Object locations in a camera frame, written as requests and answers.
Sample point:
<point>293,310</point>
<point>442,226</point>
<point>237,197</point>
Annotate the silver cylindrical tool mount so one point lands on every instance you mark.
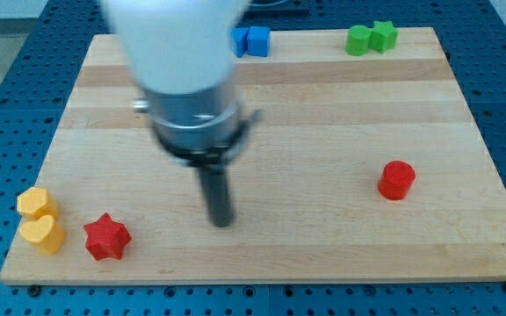
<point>201,129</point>

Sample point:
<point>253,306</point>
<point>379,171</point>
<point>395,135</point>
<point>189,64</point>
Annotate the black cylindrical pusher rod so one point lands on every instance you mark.
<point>217,195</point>

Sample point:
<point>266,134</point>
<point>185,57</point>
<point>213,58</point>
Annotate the blue block behind arm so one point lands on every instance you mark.
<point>239,36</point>

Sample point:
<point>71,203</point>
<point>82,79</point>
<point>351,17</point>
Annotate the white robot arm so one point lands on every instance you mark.
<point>181,57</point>

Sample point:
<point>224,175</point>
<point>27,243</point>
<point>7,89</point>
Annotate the red star block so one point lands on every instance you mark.
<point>106,238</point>

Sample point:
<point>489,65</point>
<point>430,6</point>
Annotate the green star block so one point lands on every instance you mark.
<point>383,36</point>

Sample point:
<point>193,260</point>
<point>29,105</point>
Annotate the wooden board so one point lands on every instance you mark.
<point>307,207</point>

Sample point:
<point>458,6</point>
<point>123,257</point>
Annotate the blue cube block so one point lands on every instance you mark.
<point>258,41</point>

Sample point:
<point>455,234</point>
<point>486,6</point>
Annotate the green cylinder block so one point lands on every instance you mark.
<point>357,42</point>

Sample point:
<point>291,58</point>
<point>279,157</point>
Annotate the yellow heart block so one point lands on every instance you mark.
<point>45,234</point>

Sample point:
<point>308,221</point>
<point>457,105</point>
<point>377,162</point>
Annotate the yellow hexagon block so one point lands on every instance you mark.
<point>37,202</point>

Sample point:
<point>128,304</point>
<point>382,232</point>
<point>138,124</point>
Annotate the red cylinder block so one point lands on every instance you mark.
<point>396,180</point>

